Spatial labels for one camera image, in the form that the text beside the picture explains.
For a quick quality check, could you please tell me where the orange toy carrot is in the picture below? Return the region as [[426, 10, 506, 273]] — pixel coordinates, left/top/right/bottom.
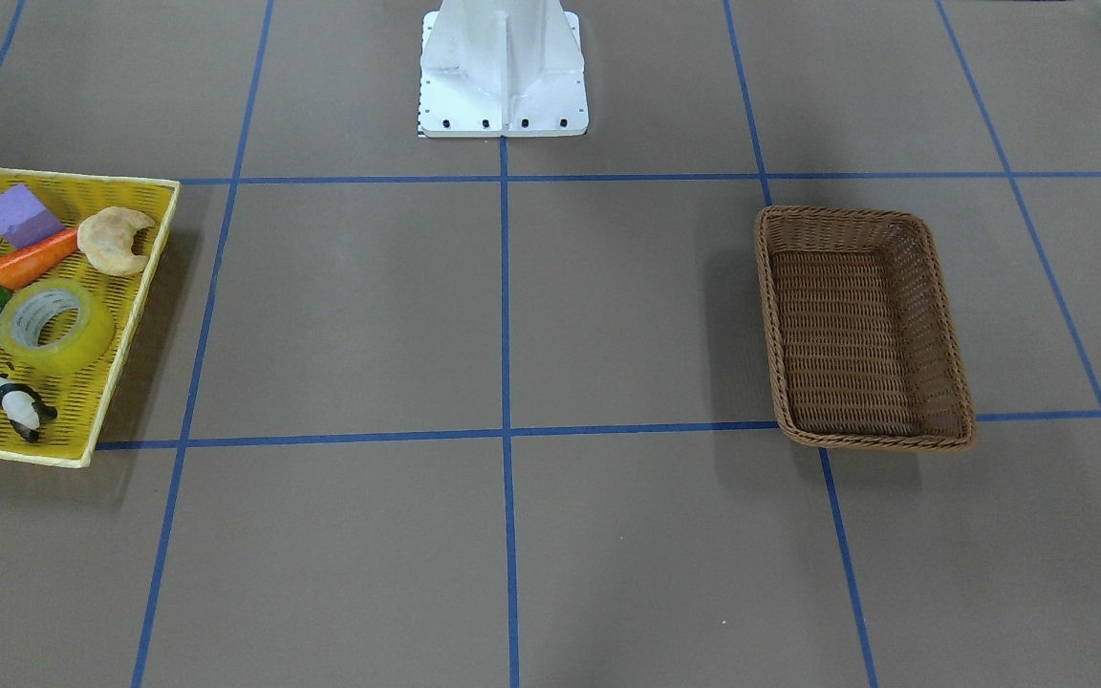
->
[[0, 226, 78, 291]]

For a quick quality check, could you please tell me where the purple sponge block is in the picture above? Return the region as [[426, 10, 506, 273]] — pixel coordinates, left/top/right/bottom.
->
[[0, 183, 66, 249]]

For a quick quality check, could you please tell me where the yellow tape roll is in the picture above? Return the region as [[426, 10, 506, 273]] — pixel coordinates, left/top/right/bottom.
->
[[0, 279, 117, 376]]

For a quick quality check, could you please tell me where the yellow plastic basket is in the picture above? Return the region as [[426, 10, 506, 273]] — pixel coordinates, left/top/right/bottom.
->
[[0, 168, 181, 467]]

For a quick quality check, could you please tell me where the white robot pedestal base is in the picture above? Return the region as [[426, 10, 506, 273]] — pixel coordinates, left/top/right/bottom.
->
[[417, 1, 590, 139]]

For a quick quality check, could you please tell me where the panda figurine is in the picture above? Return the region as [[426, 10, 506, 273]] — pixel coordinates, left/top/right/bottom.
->
[[0, 374, 58, 443]]

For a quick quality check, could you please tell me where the toy croissant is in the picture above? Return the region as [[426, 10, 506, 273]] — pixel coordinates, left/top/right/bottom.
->
[[76, 207, 156, 277]]

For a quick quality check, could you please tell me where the brown wicker basket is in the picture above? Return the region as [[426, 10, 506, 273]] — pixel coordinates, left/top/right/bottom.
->
[[753, 205, 975, 454]]

